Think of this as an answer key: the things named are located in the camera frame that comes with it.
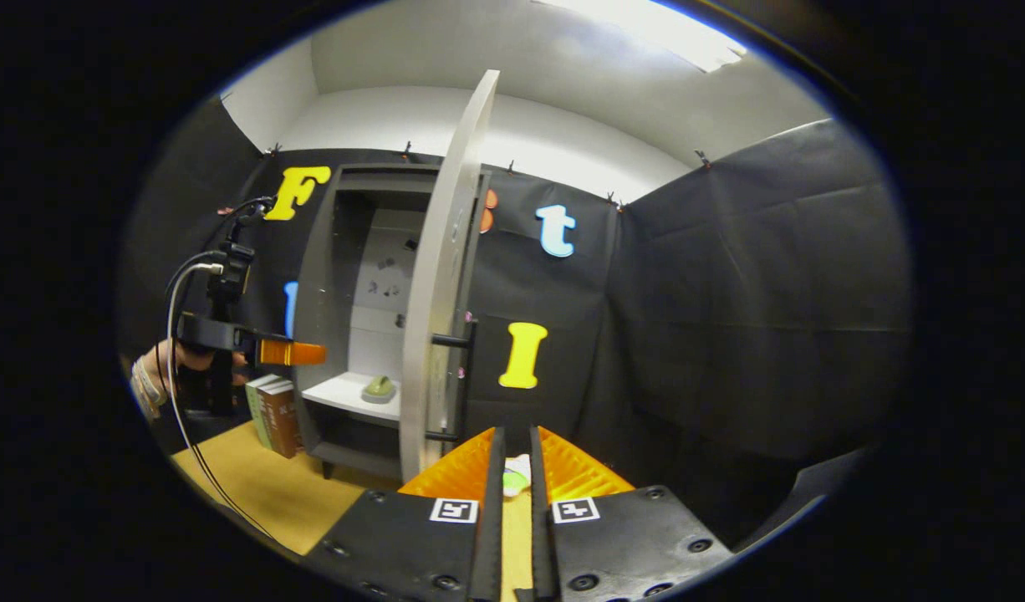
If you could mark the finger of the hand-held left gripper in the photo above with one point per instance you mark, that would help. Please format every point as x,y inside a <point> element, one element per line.
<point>228,334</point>

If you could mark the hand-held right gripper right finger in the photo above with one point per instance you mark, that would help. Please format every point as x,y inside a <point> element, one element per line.
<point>543,552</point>

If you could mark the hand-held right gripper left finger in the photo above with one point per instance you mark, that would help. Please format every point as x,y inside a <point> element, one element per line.
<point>487,552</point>

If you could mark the small green bottle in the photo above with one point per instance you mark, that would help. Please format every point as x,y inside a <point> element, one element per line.
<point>379,387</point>

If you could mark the beige cabinet door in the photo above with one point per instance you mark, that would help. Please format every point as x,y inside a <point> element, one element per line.
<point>429,276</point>

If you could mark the dark grey cabinet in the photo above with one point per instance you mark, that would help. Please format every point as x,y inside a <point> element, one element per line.
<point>316,276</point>

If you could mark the green white plush toy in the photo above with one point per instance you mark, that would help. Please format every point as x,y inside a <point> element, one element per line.
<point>515,481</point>

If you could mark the brown book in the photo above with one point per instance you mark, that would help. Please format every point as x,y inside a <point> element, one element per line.
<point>283,418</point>

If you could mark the black backdrop cloth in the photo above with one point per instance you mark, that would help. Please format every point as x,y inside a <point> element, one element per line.
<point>730,293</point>

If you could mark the row of black cloth clips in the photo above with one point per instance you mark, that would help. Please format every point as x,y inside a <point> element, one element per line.
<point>701,158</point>

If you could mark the ceiling light fixture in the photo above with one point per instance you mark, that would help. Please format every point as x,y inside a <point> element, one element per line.
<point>671,29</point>

